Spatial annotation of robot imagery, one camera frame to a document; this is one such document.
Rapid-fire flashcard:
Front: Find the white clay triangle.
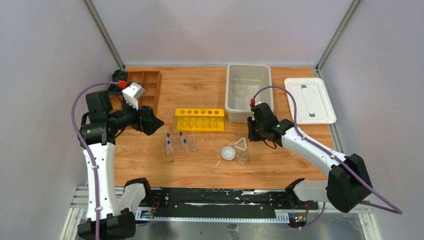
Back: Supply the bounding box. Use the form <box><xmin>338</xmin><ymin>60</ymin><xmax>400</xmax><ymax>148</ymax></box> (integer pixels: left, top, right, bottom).
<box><xmin>233</xmin><ymin>137</ymin><xmax>248</xmax><ymax>151</ymax></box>

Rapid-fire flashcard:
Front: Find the small clear glass beaker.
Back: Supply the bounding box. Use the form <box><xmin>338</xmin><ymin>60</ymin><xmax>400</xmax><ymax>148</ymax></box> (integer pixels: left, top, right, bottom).
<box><xmin>234</xmin><ymin>86</ymin><xmax>247</xmax><ymax>99</ymax></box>

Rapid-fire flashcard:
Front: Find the small glass flask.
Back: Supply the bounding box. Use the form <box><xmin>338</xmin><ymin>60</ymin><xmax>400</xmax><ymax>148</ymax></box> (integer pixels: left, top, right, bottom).
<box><xmin>237</xmin><ymin>151</ymin><xmax>250</xmax><ymax>166</ymax></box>

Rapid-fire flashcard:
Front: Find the white porcelain evaporating dish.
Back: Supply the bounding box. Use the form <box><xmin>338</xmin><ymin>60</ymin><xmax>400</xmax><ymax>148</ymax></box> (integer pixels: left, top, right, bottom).
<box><xmin>220</xmin><ymin>146</ymin><xmax>236</xmax><ymax>161</ymax></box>

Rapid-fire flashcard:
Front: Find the white plastic bin lid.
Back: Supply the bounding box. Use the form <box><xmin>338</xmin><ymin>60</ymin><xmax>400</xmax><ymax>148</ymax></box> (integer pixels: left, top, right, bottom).
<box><xmin>284</xmin><ymin>77</ymin><xmax>337</xmax><ymax>125</ymax></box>

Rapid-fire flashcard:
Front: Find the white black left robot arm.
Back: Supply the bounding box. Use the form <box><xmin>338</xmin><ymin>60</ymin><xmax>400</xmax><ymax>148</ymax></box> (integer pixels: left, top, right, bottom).
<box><xmin>77</xmin><ymin>89</ymin><xmax>164</xmax><ymax>240</ymax></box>

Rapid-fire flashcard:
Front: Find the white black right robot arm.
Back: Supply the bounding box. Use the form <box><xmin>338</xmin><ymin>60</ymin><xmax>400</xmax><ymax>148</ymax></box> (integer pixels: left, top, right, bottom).
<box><xmin>247</xmin><ymin>102</ymin><xmax>372</xmax><ymax>213</ymax></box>

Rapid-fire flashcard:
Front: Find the clear plastic well plate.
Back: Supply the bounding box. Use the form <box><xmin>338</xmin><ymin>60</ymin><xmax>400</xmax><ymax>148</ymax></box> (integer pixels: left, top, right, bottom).
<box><xmin>165</xmin><ymin>136</ymin><xmax>197</xmax><ymax>155</ymax></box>

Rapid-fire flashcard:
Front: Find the yellow test tube rack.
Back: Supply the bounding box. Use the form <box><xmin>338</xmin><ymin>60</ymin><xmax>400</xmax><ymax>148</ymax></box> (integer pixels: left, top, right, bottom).
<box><xmin>174</xmin><ymin>108</ymin><xmax>225</xmax><ymax>133</ymax></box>

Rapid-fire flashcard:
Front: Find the wooden compartment organizer tray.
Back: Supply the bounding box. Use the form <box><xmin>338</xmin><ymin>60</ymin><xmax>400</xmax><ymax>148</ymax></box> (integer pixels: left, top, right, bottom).
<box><xmin>127</xmin><ymin>70</ymin><xmax>162</xmax><ymax>115</ymax></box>

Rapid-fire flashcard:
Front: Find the translucent grey plastic bin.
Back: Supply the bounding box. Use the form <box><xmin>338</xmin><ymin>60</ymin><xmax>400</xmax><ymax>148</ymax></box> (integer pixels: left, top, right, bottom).
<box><xmin>224</xmin><ymin>63</ymin><xmax>272</xmax><ymax>123</ymax></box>

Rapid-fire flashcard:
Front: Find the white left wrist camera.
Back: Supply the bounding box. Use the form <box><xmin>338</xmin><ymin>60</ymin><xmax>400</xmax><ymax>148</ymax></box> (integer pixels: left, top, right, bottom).
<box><xmin>121</xmin><ymin>82</ymin><xmax>145</xmax><ymax>110</ymax></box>

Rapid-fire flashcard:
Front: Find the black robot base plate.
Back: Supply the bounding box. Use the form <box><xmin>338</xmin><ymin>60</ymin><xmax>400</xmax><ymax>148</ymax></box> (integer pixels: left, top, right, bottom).
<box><xmin>139</xmin><ymin>187</ymin><xmax>319</xmax><ymax>221</ymax></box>

